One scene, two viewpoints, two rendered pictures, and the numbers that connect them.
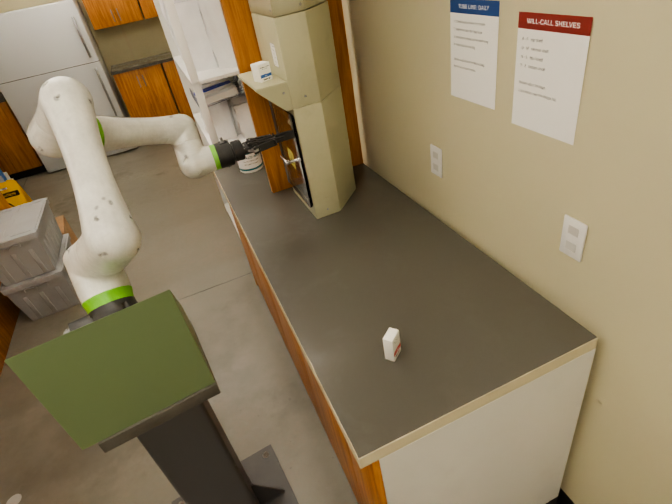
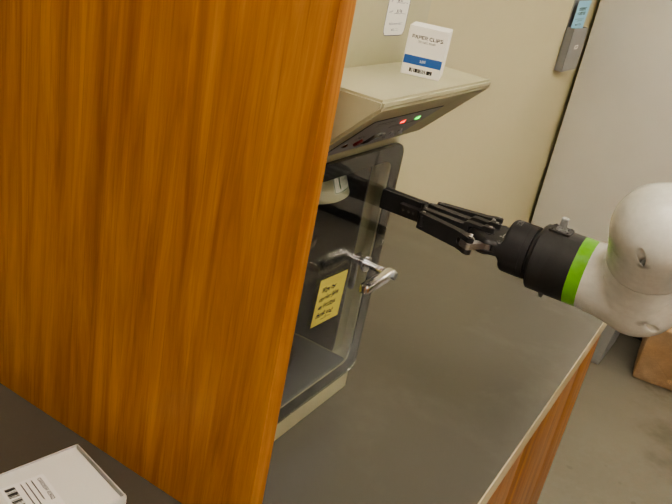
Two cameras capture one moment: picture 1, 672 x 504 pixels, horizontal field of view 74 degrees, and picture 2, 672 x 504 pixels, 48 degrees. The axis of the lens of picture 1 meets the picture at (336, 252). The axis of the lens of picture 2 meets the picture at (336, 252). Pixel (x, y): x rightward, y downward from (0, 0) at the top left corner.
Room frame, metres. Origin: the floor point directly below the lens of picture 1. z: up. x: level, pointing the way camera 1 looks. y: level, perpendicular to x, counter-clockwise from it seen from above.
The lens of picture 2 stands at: (2.47, 0.78, 1.67)
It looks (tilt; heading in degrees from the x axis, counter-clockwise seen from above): 24 degrees down; 224
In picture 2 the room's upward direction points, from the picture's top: 11 degrees clockwise
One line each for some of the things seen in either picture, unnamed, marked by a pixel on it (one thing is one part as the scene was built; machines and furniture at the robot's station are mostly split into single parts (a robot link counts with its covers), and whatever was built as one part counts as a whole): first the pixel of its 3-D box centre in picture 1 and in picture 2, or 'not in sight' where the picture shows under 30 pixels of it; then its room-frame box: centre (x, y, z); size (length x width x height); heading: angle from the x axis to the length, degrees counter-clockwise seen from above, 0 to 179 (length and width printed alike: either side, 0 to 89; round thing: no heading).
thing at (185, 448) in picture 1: (204, 463); not in sight; (0.93, 0.61, 0.45); 0.48 x 0.48 x 0.90; 23
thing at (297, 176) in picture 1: (290, 153); (325, 289); (1.78, 0.11, 1.19); 0.30 x 0.01 x 0.40; 16
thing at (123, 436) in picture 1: (152, 378); not in sight; (0.93, 0.61, 0.92); 0.32 x 0.32 x 0.04; 23
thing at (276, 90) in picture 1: (263, 91); (395, 115); (1.77, 0.15, 1.46); 0.32 x 0.11 x 0.10; 17
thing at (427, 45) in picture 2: (261, 71); (426, 50); (1.72, 0.14, 1.54); 0.05 x 0.05 x 0.06; 35
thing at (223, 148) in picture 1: (224, 153); (554, 258); (1.59, 0.33, 1.31); 0.09 x 0.06 x 0.12; 17
